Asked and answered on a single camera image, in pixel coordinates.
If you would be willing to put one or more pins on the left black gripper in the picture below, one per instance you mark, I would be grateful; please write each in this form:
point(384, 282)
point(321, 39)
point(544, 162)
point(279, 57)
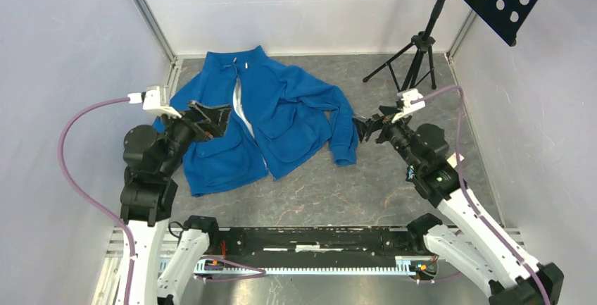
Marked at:
point(215, 120)

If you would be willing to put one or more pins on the small white blue box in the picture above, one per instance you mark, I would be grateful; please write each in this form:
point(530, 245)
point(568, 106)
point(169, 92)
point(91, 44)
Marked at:
point(455, 159)

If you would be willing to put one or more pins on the black tripod stand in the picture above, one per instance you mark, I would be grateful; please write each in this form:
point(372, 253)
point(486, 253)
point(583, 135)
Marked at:
point(423, 41)

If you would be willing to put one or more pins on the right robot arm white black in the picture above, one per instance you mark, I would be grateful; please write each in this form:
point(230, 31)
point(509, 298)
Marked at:
point(490, 258)

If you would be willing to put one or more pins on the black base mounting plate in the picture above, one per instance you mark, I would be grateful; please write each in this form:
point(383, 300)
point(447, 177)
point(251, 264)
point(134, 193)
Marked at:
point(316, 247)

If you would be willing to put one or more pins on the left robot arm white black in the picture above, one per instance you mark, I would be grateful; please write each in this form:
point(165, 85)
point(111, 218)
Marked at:
point(146, 205)

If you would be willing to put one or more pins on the white slotted cable duct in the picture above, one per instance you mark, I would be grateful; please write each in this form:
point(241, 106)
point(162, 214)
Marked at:
point(401, 267)

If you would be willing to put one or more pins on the blue zip-up jacket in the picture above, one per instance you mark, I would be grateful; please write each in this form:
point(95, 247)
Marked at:
point(280, 117)

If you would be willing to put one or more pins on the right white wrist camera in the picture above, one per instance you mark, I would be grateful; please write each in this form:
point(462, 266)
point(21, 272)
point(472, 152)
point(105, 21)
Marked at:
point(412, 101)

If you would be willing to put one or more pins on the aluminium frame rail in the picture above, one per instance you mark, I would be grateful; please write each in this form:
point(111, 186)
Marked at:
point(156, 30)

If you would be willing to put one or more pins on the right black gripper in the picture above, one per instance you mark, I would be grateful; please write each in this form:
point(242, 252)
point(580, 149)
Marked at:
point(365, 127)

